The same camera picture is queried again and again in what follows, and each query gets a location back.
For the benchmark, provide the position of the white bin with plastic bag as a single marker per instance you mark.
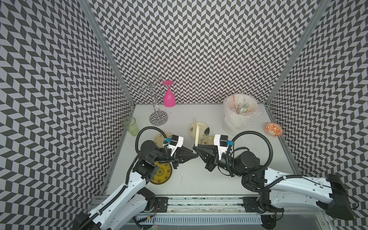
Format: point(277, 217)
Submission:
point(234, 123)

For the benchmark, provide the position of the green translucent plastic cup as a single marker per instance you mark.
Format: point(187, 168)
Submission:
point(131, 126)

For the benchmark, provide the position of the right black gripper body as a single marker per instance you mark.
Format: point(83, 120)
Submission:
point(223, 164)

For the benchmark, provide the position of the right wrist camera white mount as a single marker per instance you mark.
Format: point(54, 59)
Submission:
point(222, 142)

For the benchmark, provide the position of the cream plate left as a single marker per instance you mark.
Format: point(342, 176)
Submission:
point(159, 139)

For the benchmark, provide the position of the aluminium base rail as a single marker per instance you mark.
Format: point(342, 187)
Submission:
point(229, 210)

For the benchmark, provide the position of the small orange patterned dish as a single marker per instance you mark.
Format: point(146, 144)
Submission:
point(274, 130)

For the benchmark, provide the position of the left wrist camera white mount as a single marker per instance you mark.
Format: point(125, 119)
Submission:
point(173, 144)

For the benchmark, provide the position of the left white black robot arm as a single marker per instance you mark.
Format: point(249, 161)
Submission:
point(132, 197)

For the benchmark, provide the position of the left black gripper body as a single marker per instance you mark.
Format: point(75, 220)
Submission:
point(174, 158)

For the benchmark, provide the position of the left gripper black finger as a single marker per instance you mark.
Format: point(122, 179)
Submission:
point(187, 154)
point(184, 159)

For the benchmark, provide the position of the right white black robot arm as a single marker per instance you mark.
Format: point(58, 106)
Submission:
point(277, 190)

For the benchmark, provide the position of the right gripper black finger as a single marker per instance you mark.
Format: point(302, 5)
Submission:
point(207, 158)
point(205, 149)

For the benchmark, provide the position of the dark yellow patterned plate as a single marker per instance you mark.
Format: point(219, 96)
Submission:
point(163, 174)

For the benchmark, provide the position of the metal wire cup rack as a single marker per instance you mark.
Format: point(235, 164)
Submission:
point(151, 89)

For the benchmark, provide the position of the pink plastic goblet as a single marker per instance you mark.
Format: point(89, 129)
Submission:
point(169, 98)

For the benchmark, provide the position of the cream plate centre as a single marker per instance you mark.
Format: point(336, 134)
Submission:
point(208, 140)

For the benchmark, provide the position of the cream plate with dark mark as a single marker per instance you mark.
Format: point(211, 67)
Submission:
point(201, 127)

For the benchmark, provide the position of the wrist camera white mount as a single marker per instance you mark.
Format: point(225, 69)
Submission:
point(173, 144)
point(222, 142)

